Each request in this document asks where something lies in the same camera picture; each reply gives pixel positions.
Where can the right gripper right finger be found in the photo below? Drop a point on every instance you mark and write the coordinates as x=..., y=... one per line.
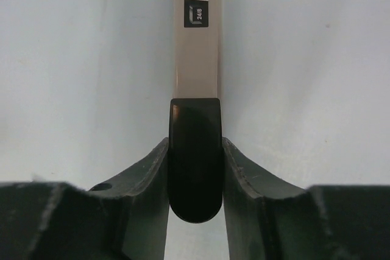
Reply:
x=269, y=218

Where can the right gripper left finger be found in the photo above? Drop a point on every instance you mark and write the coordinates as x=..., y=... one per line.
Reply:
x=124, y=217

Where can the beige black stapler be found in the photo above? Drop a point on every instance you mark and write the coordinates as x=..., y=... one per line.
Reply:
x=195, y=153

